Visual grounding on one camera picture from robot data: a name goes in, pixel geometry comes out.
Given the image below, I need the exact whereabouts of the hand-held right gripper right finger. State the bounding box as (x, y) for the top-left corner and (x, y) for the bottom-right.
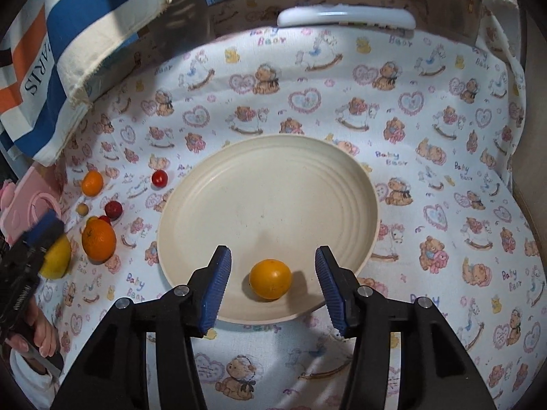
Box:
(315, 245), (498, 410)

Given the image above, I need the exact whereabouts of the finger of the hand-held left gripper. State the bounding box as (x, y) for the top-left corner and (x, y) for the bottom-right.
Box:
(19, 209), (66, 261)

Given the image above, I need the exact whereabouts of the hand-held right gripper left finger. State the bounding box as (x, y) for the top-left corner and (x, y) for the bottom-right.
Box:
(51, 245), (234, 410)

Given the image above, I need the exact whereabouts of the large yellow apple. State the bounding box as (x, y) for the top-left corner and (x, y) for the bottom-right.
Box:
(39, 235), (72, 279)

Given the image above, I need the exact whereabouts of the yellow-orange small orange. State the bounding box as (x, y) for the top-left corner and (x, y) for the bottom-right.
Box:
(249, 259), (292, 300)

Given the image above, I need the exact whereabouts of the large orange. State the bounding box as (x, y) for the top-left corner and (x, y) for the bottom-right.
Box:
(82, 221), (117, 262)

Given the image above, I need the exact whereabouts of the cream round plate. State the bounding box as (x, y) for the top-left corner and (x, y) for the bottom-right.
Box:
(156, 134), (380, 324)

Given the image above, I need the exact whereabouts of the person's left forearm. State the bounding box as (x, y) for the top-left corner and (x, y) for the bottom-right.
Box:
(9, 350), (64, 410)

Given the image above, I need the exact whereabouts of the person's left hand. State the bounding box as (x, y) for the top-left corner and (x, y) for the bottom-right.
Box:
(6, 297), (61, 357)

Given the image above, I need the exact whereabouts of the pink plastic object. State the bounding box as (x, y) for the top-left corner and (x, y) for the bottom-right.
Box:
(0, 166), (65, 244)

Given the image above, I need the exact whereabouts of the striped cloth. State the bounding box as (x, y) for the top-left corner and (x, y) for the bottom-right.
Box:
(0, 0), (240, 167)

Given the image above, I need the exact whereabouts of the white plastic device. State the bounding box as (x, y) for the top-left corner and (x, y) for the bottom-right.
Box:
(277, 3), (416, 30)

